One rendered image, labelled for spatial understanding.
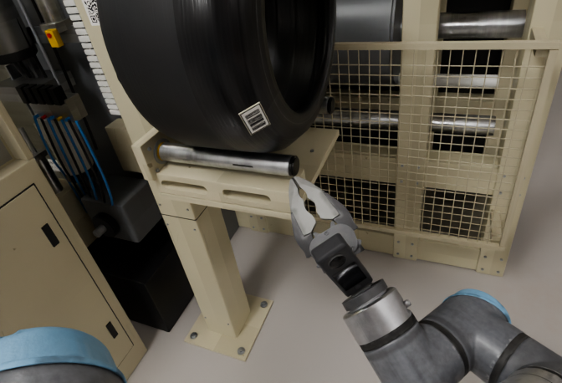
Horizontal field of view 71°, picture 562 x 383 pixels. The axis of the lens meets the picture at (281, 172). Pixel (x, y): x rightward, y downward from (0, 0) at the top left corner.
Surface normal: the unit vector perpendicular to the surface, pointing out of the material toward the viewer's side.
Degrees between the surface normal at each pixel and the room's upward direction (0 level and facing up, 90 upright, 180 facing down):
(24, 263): 90
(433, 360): 33
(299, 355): 0
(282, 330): 0
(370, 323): 50
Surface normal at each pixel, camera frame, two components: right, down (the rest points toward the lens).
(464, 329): 0.14, -0.69
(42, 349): 0.26, -0.95
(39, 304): 0.92, 0.11
